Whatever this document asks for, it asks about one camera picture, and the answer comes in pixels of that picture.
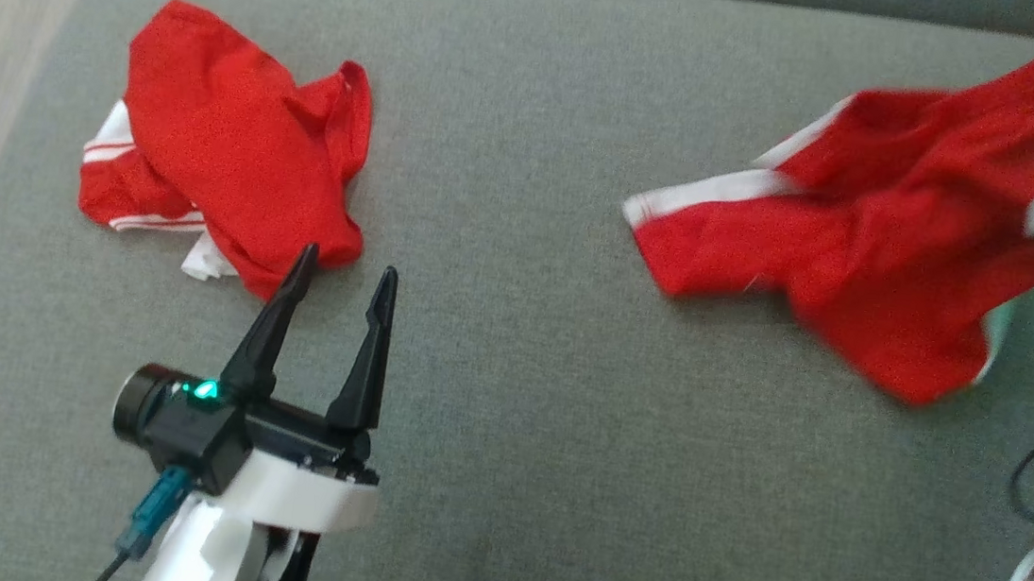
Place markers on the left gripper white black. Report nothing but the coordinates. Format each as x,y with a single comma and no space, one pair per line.
299,488

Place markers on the red garment with white trim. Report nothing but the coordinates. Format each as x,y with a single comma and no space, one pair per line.
864,229

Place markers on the red shirt white striped sleeves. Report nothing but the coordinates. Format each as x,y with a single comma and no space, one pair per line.
210,128

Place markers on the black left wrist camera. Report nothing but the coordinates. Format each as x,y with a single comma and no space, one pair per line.
182,424

